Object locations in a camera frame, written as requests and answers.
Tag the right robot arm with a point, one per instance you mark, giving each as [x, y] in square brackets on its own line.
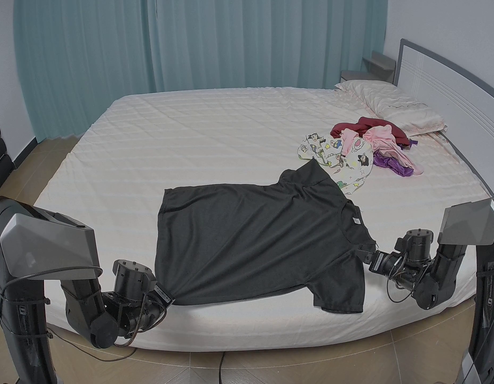
[463, 226]

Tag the purple satin garment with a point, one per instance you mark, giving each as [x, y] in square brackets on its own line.
[391, 162]

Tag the white printed pyjamas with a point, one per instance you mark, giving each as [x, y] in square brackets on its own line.
[351, 162]

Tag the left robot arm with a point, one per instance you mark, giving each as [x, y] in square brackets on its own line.
[50, 250]

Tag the dark red garment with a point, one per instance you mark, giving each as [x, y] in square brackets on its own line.
[351, 126]

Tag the pink garment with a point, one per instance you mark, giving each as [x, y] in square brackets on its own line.
[381, 134]

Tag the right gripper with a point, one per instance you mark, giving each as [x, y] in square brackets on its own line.
[385, 263]

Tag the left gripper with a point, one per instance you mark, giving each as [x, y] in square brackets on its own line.
[150, 312]

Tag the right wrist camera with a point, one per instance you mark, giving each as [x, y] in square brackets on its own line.
[399, 245]

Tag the blue-green curtain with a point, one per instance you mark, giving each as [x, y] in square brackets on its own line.
[271, 34]
[82, 54]

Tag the bed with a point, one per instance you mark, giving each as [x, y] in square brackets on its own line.
[211, 134]

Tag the grey bedside table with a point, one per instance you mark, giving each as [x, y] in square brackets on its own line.
[351, 74]

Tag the black T-shirt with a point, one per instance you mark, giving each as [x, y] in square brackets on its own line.
[251, 246]

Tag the cream pillow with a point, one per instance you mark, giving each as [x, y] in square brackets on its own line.
[391, 102]

